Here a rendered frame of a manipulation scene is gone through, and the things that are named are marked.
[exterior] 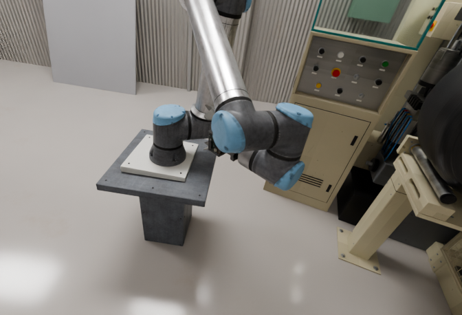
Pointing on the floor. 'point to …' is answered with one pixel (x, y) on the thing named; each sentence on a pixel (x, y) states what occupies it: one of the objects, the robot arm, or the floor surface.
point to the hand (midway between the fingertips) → (206, 123)
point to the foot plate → (355, 255)
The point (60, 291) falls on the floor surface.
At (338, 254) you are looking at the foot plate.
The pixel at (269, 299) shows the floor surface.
